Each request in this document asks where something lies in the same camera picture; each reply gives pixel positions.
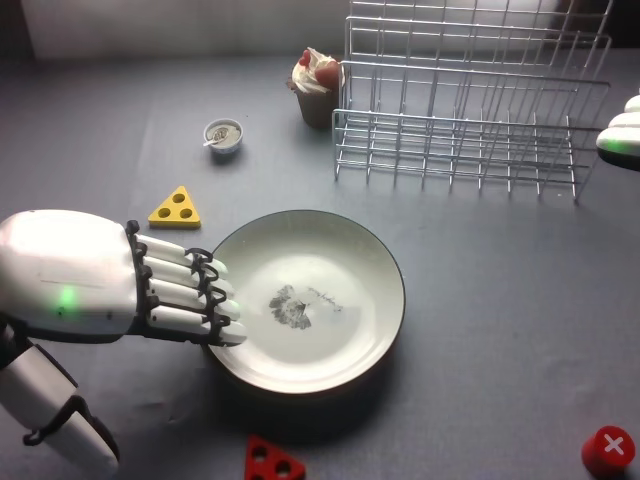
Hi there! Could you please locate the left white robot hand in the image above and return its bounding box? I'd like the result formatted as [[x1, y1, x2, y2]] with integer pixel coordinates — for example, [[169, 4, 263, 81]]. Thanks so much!
[[0, 208, 248, 476]]

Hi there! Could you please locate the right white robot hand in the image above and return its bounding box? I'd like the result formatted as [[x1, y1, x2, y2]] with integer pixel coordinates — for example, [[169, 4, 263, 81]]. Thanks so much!
[[594, 89, 640, 174]]

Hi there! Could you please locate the yellow triangle block with holes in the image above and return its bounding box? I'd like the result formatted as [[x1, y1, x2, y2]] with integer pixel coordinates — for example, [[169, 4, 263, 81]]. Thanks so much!
[[147, 185, 202, 231]]

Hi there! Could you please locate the small bowl with spoon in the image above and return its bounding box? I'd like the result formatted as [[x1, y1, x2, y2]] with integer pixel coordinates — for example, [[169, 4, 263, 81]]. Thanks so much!
[[202, 117, 245, 157]]

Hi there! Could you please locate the grey tablecloth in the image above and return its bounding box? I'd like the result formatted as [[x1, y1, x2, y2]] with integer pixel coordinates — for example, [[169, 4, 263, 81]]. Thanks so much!
[[0, 47, 640, 480]]

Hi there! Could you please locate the red triangle block with holes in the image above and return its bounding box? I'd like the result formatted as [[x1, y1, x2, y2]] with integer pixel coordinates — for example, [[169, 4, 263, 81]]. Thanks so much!
[[243, 433, 307, 480]]

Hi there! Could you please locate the toy cupcake with strawberries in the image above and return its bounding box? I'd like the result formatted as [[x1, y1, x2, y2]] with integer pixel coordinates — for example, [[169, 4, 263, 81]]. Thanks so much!
[[285, 47, 347, 130]]

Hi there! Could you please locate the red cylinder with white cross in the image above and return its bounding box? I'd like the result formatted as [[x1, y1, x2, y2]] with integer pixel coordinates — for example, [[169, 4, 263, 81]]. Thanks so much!
[[580, 424, 637, 479]]

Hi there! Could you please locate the silver wire dish rack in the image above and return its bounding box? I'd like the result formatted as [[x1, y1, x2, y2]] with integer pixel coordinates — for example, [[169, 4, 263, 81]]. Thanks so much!
[[331, 0, 614, 204]]

